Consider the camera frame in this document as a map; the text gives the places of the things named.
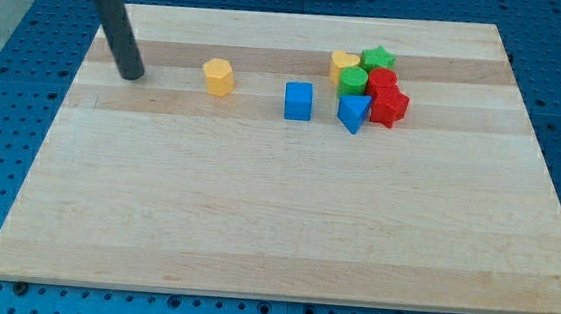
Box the blue cube block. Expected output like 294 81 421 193
284 81 314 121

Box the yellow hexagon block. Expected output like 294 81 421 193
202 58 235 96

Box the blue triangle block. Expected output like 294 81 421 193
337 95 371 135

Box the green cylinder block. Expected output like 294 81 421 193
337 66 368 98

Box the yellow heart block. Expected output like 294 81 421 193
328 50 361 86

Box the red star block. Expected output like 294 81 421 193
370 88 410 129

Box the red cylinder block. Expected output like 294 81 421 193
365 67 398 97

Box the light wooden board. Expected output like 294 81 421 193
0 4 561 314

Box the green star block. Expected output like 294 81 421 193
360 45 397 72

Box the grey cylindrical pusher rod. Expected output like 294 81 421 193
92 0 145 80

